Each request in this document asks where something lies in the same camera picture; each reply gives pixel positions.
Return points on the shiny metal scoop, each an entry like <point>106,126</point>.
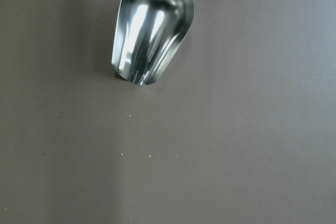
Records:
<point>148,34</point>

